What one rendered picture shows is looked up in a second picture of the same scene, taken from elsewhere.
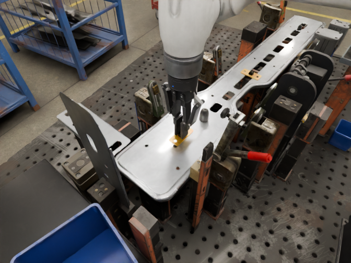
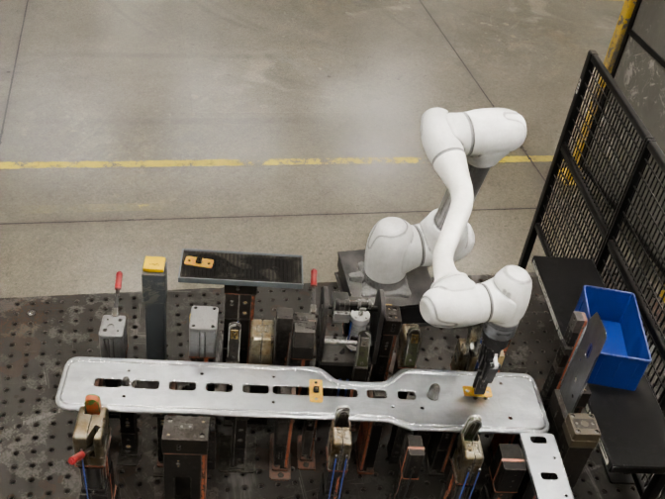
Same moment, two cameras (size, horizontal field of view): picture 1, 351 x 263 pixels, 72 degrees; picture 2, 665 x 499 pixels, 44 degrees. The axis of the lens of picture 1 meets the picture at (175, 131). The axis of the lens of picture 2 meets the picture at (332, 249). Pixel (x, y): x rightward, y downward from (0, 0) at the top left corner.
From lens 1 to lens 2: 2.45 m
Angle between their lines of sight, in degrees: 85
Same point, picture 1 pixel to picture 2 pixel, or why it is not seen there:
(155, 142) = (499, 413)
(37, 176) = (622, 452)
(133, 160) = (531, 416)
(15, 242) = (649, 419)
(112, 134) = (533, 452)
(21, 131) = not seen: outside the picture
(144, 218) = (579, 315)
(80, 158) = (583, 426)
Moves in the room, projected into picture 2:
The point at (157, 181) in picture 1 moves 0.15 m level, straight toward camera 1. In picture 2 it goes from (524, 388) to (547, 361)
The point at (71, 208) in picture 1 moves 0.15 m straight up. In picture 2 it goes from (604, 410) to (621, 375)
